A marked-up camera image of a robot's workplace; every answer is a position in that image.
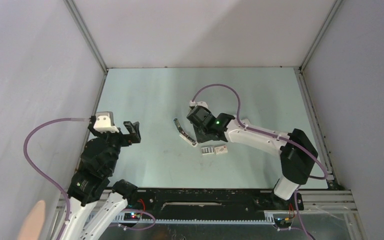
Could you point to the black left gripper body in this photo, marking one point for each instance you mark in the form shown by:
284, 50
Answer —
115, 140

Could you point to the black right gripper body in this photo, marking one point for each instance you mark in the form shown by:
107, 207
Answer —
201, 134

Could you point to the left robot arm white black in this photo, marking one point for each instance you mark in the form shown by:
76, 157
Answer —
84, 192

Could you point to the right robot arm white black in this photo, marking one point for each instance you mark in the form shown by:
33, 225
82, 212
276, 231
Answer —
295, 151

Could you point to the open staple box tray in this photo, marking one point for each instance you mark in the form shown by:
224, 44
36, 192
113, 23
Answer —
207, 150

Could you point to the white staple box sleeve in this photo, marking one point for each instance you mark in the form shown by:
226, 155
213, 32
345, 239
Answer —
222, 149

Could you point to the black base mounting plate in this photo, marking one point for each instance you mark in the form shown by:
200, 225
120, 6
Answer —
213, 203

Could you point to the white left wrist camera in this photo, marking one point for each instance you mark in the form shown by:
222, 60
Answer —
104, 122

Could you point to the slotted cable duct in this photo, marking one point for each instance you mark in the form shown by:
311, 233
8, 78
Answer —
123, 218

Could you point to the aluminium corner frame post left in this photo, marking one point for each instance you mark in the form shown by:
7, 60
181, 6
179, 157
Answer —
86, 34

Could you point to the aluminium corner frame post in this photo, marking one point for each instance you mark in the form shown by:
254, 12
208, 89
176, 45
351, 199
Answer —
86, 34
321, 32

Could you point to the aluminium corner frame post right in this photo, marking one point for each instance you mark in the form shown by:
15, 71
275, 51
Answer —
321, 32

